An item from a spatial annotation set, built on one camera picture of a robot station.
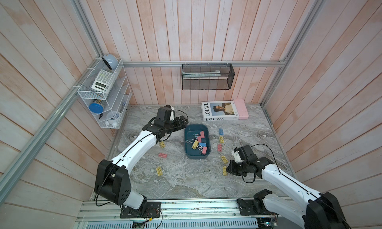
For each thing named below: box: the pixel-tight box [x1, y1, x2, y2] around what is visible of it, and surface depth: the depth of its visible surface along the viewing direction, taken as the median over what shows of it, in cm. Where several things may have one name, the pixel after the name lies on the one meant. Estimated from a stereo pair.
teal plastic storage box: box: [184, 123, 211, 160], surface depth 97 cm
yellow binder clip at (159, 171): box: [156, 166, 164, 177], surface depth 87 cm
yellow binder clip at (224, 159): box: [220, 155, 229, 164], surface depth 92 cm
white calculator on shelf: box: [91, 69, 116, 94], surface depth 78 cm
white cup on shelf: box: [105, 110, 121, 127], surface depth 92 cm
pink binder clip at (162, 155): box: [158, 152, 168, 159], surface depth 93 cm
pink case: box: [233, 99, 250, 120], surface depth 116 cm
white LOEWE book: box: [200, 100, 240, 121], surface depth 113 cm
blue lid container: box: [88, 103, 104, 114], surface depth 78 cm
